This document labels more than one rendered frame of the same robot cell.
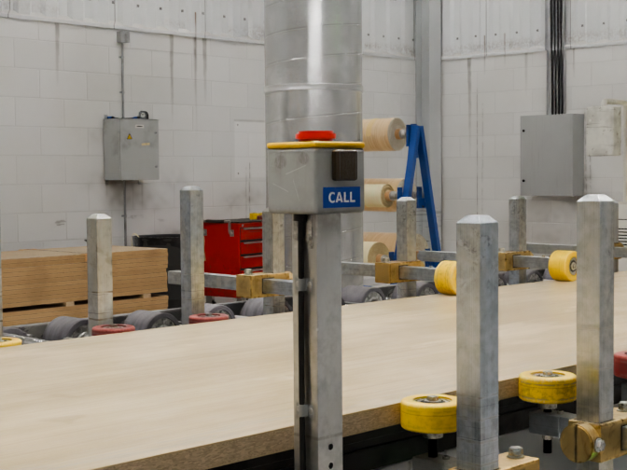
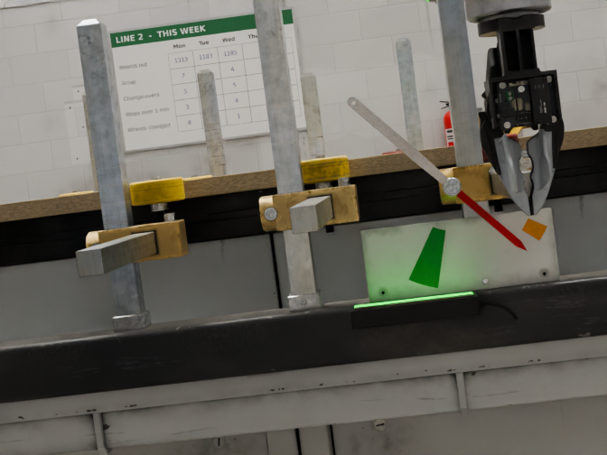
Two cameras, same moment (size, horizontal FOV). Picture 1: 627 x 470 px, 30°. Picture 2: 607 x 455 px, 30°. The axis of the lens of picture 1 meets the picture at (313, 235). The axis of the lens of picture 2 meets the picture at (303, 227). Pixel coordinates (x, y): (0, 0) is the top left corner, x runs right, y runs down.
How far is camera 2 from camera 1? 168 cm
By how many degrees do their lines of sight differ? 49
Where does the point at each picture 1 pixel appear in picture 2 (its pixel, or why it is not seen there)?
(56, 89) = not seen: outside the picture
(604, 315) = (272, 93)
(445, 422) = (140, 196)
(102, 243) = (307, 97)
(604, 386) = (281, 160)
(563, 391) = (309, 171)
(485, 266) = (88, 60)
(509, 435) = (364, 223)
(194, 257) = (406, 101)
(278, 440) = (21, 210)
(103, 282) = (312, 129)
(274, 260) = not seen: hidden behind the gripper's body
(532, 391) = not seen: hidden behind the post
